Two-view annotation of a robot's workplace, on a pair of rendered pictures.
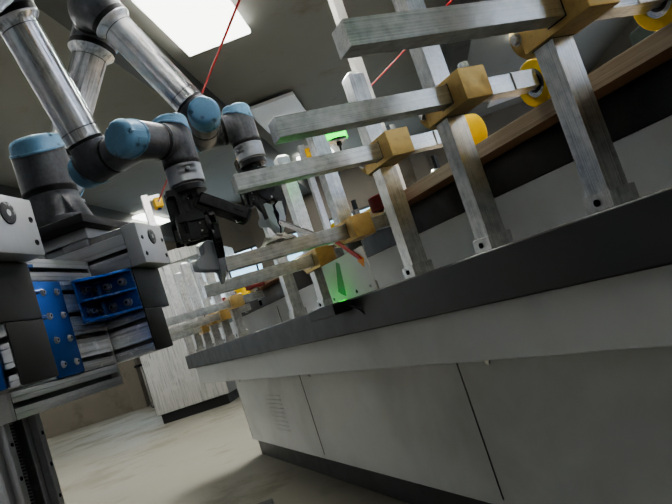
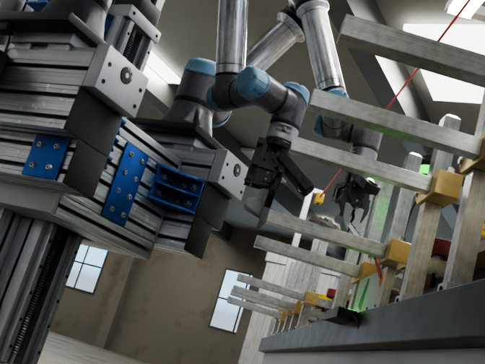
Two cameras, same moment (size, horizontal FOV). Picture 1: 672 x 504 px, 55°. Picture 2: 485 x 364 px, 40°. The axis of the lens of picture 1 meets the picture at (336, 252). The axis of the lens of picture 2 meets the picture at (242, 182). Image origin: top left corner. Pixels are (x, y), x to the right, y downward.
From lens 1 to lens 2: 41 cm
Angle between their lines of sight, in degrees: 26
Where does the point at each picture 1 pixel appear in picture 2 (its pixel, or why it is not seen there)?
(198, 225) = (265, 173)
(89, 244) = (191, 150)
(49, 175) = (198, 91)
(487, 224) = (455, 272)
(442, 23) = (429, 52)
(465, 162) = (468, 212)
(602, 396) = not seen: outside the picture
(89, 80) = (275, 45)
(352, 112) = (380, 116)
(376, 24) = (371, 28)
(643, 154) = not seen: outside the picture
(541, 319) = not seen: outside the picture
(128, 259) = (207, 174)
